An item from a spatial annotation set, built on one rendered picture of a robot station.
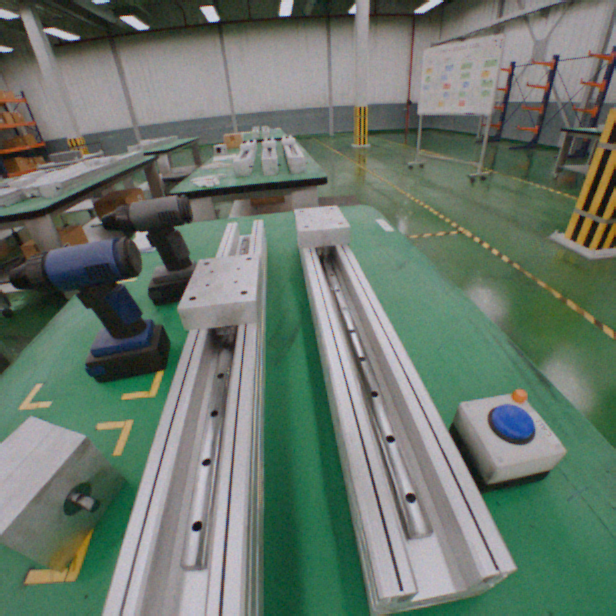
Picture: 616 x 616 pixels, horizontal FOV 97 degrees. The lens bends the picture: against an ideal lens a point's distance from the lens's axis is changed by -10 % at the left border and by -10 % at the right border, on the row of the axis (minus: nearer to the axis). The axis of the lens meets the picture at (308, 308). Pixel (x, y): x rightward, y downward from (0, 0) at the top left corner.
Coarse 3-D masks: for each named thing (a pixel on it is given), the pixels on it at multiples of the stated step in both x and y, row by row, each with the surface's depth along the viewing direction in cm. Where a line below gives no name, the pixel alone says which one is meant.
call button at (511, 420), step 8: (496, 408) 31; (504, 408) 30; (512, 408) 30; (520, 408) 30; (496, 416) 30; (504, 416) 30; (512, 416) 29; (520, 416) 29; (528, 416) 29; (496, 424) 30; (504, 424) 29; (512, 424) 29; (520, 424) 29; (528, 424) 29; (504, 432) 29; (512, 432) 28; (520, 432) 28; (528, 432) 28
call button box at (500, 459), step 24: (480, 408) 32; (528, 408) 32; (456, 432) 34; (480, 432) 30; (552, 432) 29; (480, 456) 29; (504, 456) 27; (528, 456) 27; (552, 456) 27; (480, 480) 30; (504, 480) 29; (528, 480) 30
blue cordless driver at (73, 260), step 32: (32, 256) 37; (64, 256) 37; (96, 256) 37; (128, 256) 39; (32, 288) 38; (64, 288) 38; (96, 288) 40; (128, 320) 44; (96, 352) 44; (128, 352) 45; (160, 352) 47
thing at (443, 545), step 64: (320, 256) 68; (320, 320) 43; (384, 320) 42; (384, 384) 38; (384, 448) 30; (448, 448) 26; (384, 512) 22; (448, 512) 23; (384, 576) 19; (448, 576) 21
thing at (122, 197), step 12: (228, 144) 334; (240, 144) 337; (120, 192) 347; (132, 192) 338; (96, 204) 314; (108, 204) 316; (120, 204) 318; (252, 204) 331; (60, 228) 249; (72, 228) 245; (72, 240) 240; (84, 240) 255; (24, 252) 222; (36, 252) 222
